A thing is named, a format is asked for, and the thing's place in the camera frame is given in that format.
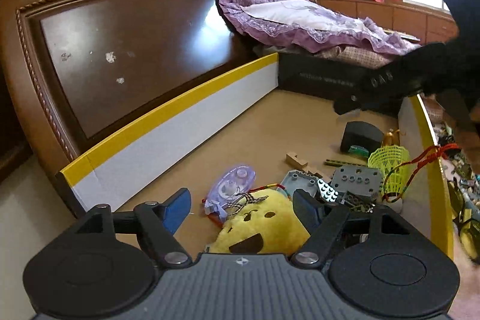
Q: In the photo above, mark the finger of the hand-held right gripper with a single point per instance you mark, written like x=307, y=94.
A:
x=350, y=101

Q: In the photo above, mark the heap of dark building bricks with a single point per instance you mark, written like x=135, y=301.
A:
x=347, y=200

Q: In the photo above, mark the pile of small toy parts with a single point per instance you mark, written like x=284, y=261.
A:
x=463, y=188

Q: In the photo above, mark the yellow-green plastic shuttlecock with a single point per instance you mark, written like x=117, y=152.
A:
x=390, y=162

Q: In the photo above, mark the grey studded brick plate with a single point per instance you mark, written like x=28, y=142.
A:
x=356, y=179

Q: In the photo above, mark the black wedge-shaped block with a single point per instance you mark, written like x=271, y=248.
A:
x=360, y=134

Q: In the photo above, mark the yellow smiling plush toy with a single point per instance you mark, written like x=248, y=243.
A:
x=262, y=226

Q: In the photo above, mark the small green packet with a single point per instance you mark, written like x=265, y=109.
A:
x=358, y=150

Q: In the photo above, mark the brown wooden headboard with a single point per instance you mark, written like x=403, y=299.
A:
x=131, y=42

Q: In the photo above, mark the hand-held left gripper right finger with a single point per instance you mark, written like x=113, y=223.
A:
x=311, y=210

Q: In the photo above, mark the purple ruffled pillow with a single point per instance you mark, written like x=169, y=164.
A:
x=285, y=14

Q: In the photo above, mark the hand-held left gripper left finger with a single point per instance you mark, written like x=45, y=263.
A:
x=176, y=209

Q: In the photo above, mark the purple correction tape dispenser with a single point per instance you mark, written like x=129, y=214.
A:
x=234, y=183

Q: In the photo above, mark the small wooden block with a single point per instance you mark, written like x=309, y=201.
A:
x=312, y=172
x=296, y=158

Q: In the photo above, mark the olive green brick strip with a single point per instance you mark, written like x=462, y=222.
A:
x=343, y=162

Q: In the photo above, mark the yellow and white cardboard box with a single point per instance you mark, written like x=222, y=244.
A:
x=180, y=140

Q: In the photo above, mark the grey angled brick plate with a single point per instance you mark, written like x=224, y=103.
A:
x=298, y=182

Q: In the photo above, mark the wooden window cabinet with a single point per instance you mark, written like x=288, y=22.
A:
x=393, y=16

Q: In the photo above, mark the gold gourd charm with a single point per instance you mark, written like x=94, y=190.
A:
x=392, y=137

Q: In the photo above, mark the pink bed sheet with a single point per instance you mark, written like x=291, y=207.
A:
x=463, y=290

